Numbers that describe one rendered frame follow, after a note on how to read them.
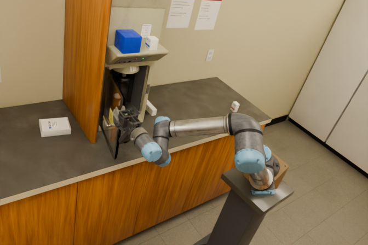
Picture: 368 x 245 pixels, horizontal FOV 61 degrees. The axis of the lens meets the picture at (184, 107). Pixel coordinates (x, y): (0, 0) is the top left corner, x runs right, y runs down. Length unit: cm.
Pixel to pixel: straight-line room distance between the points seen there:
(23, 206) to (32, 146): 32
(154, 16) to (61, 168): 94
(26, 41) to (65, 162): 74
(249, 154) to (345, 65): 311
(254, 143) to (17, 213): 119
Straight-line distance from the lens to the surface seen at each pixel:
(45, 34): 205
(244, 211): 200
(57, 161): 179
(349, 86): 423
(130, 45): 162
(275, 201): 191
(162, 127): 141
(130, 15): 169
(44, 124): 197
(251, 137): 127
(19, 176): 174
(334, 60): 428
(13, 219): 183
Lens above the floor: 218
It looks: 31 degrees down
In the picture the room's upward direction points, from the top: 15 degrees clockwise
